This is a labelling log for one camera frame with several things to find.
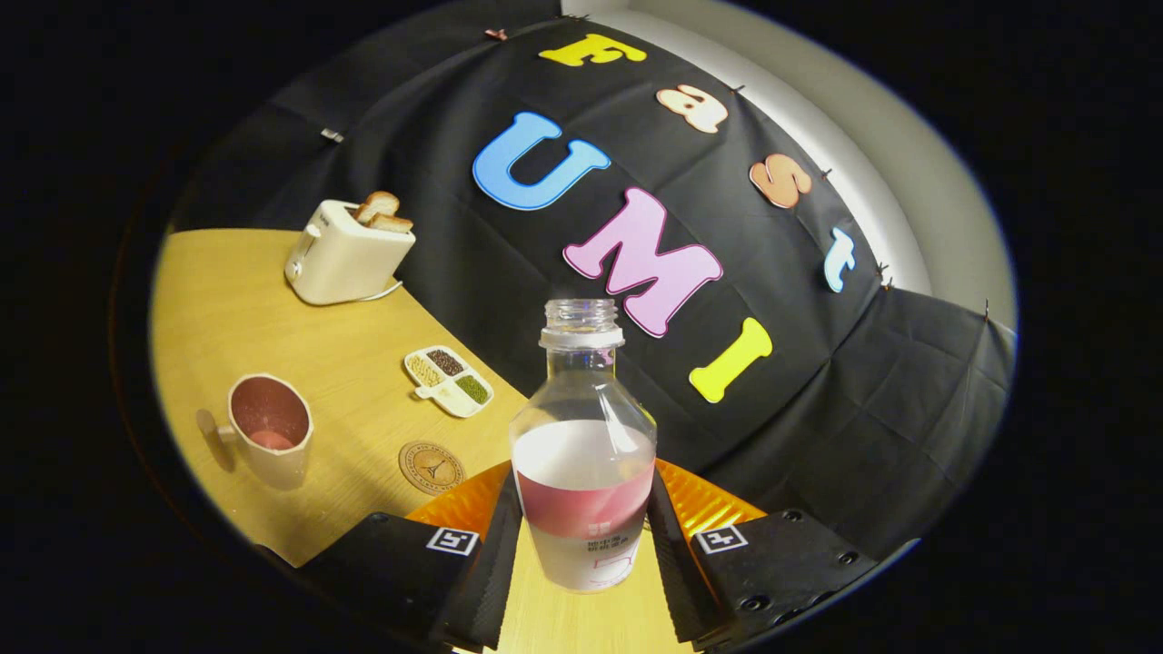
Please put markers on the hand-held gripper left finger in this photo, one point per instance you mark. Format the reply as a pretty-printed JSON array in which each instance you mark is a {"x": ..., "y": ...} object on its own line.
[{"x": 495, "y": 581}]

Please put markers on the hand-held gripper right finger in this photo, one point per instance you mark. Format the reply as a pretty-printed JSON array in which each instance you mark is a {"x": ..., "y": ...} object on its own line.
[{"x": 674, "y": 572}]

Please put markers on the clear juice bottle pink label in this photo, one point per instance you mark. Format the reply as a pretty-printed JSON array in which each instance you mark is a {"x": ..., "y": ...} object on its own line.
[{"x": 581, "y": 481}]

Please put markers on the round wooden coaster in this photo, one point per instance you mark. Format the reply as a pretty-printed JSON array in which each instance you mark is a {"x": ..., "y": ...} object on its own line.
[{"x": 432, "y": 467}]

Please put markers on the black backdrop cloth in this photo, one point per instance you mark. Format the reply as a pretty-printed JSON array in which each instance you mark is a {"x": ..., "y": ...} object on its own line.
[{"x": 772, "y": 436}]

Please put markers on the white divided snack dish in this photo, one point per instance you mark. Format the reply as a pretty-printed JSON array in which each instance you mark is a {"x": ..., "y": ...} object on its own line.
[{"x": 434, "y": 391}]

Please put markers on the cream white toaster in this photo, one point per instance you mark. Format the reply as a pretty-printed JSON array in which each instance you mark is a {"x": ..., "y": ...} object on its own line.
[{"x": 341, "y": 263}]

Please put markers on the toasted bread slice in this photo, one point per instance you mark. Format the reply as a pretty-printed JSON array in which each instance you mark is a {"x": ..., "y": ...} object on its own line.
[
  {"x": 377, "y": 205},
  {"x": 392, "y": 222}
]

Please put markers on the wooden table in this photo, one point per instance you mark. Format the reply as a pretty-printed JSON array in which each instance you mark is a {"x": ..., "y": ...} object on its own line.
[{"x": 227, "y": 309}]

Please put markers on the silver cloth clip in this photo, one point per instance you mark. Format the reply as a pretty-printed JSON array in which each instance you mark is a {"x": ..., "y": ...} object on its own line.
[{"x": 332, "y": 135}]

